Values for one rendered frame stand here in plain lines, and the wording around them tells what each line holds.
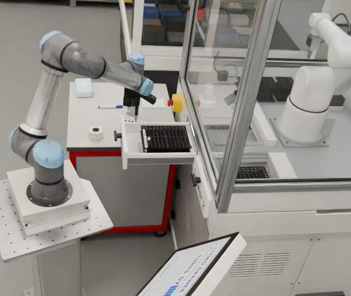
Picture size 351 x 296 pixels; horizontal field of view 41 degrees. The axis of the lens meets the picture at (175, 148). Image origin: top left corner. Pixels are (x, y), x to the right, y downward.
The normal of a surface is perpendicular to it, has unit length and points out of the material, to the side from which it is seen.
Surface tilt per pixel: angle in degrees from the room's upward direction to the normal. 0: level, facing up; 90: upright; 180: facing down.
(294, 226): 90
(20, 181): 2
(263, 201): 90
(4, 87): 0
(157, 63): 90
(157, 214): 90
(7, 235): 0
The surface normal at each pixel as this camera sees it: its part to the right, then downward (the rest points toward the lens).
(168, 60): 0.14, 0.63
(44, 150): 0.24, -0.72
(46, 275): 0.46, 0.59
